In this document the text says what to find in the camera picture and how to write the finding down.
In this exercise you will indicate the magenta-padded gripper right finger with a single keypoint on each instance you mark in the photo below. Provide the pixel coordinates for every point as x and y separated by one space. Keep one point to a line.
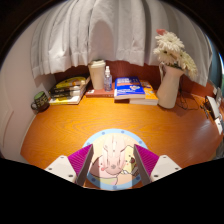
165 166

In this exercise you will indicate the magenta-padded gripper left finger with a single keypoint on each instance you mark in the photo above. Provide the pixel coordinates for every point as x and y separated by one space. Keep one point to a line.
60 167

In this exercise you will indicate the pink computer mouse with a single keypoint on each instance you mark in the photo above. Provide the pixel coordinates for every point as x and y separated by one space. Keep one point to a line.
113 156

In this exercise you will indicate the round cartoon-print mouse pad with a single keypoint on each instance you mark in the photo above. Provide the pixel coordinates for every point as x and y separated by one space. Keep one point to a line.
115 133

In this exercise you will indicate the yellow and white book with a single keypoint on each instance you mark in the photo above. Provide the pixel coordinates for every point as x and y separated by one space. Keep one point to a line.
65 100

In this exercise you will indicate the white paper sheet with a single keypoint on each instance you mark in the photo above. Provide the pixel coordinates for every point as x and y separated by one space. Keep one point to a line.
220 126

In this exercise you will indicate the dark green mug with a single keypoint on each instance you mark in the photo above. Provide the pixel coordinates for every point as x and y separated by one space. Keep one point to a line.
40 101

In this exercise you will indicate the yellow-cover book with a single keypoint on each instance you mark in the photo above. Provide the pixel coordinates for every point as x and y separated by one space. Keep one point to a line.
150 96

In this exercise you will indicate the white laptop on stand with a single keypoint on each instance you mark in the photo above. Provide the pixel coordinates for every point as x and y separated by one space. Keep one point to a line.
213 107

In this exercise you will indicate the white ceramic vase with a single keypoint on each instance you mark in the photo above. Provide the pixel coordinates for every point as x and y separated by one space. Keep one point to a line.
169 88

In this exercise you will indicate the red-brown flat book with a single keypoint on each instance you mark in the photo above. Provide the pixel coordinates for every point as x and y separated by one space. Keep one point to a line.
99 93

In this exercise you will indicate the yellow and black book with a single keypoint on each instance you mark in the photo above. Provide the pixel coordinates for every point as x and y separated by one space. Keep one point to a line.
71 82

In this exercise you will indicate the clear spray bottle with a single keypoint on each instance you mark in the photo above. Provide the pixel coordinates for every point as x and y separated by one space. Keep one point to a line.
108 81

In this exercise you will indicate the white lidded cup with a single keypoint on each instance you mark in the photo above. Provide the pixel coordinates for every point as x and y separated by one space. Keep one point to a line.
97 76

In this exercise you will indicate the bunch of white flowers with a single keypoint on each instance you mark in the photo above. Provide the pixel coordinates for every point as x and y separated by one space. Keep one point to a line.
171 50

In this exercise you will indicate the white curtain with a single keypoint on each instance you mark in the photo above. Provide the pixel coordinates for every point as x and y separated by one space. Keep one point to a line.
113 30

